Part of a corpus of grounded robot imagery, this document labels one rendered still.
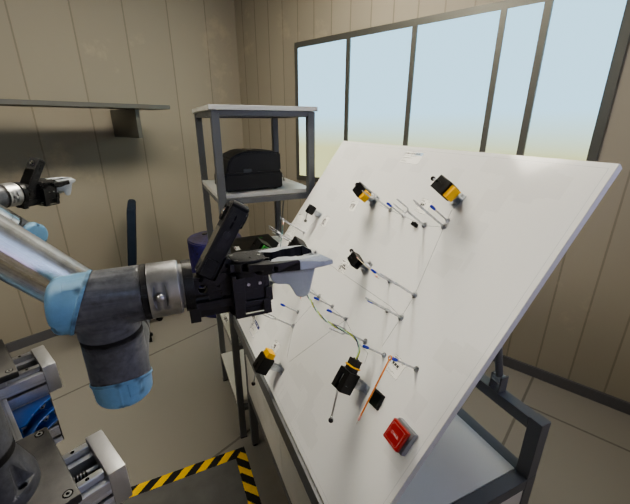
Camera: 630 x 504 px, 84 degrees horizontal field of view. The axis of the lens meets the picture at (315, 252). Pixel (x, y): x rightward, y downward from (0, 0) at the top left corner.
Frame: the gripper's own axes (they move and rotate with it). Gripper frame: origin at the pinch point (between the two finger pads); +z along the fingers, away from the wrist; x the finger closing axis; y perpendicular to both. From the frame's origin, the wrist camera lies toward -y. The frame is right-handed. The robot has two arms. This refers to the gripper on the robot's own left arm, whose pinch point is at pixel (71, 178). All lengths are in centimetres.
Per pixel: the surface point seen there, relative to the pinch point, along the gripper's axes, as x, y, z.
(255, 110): 49, -32, 52
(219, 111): 37, -30, 42
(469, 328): 141, 6, -27
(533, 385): 239, 127, 138
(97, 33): -148, -69, 167
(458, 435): 155, 58, -4
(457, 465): 154, 58, -16
